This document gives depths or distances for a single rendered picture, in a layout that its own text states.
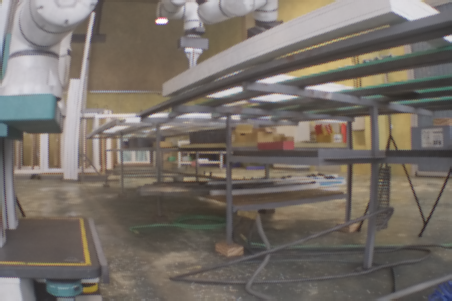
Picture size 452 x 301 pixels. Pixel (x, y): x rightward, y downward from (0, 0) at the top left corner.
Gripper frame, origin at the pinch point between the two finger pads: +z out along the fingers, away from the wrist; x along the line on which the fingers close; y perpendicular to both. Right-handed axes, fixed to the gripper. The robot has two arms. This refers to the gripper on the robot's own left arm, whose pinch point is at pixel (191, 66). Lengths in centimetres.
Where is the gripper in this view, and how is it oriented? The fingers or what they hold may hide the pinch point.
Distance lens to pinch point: 167.7
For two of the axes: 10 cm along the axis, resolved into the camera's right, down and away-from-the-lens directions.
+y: -4.4, -0.1, 9.0
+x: -9.0, 0.1, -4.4
